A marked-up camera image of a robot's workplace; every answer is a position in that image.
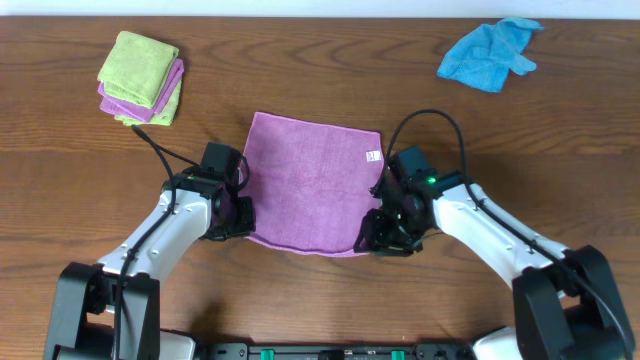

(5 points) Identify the bottom green folded cloth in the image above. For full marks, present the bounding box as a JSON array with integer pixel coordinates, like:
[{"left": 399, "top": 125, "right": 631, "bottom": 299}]
[{"left": 114, "top": 81, "right": 182, "bottom": 126}]

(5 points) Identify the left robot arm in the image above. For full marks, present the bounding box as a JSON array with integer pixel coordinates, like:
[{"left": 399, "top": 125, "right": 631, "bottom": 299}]
[{"left": 44, "top": 143, "right": 255, "bottom": 359}]

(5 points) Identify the right black cable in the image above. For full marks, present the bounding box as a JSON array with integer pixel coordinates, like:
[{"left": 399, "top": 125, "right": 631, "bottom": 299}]
[{"left": 372, "top": 108, "right": 636, "bottom": 360}]

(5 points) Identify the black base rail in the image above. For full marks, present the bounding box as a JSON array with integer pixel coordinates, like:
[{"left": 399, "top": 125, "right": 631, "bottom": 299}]
[{"left": 194, "top": 342, "right": 476, "bottom": 360}]

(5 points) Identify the purple folded cloth in stack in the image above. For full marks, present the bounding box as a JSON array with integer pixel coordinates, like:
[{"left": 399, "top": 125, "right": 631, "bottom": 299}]
[{"left": 98, "top": 59, "right": 184, "bottom": 122}]

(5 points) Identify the purple microfiber cloth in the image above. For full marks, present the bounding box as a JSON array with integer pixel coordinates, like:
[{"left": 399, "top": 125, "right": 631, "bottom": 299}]
[{"left": 242, "top": 112, "right": 383, "bottom": 257}]

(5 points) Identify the crumpled blue cloth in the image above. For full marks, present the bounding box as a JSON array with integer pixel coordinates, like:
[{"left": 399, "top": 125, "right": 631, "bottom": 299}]
[{"left": 437, "top": 17, "right": 544, "bottom": 93}]

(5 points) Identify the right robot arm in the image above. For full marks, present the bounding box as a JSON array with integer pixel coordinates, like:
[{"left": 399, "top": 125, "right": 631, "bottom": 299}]
[{"left": 354, "top": 147, "right": 636, "bottom": 359}]

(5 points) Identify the top green folded cloth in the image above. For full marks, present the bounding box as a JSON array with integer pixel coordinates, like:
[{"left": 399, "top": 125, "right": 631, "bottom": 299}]
[{"left": 97, "top": 31, "right": 179, "bottom": 109}]

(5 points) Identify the green folded cloth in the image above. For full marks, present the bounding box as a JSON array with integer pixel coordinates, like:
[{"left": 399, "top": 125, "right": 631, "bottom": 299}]
[
  {"left": 97, "top": 31, "right": 179, "bottom": 109},
  {"left": 114, "top": 81, "right": 182, "bottom": 126}
]

